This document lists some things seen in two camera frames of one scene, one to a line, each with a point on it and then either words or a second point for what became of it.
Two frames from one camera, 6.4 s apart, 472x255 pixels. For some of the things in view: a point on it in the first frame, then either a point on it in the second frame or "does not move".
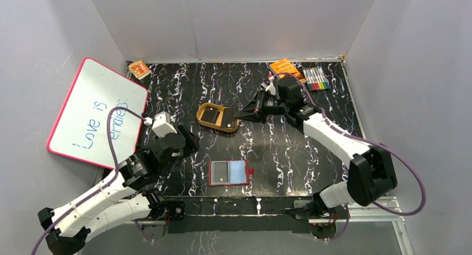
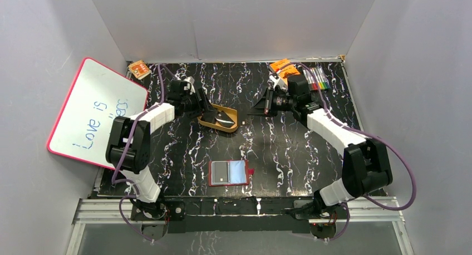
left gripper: x=185 y=141 → x=203 y=105
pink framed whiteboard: x=81 y=132 does not move
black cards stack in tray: x=210 y=114 does not move
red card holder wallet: x=229 y=172 does not move
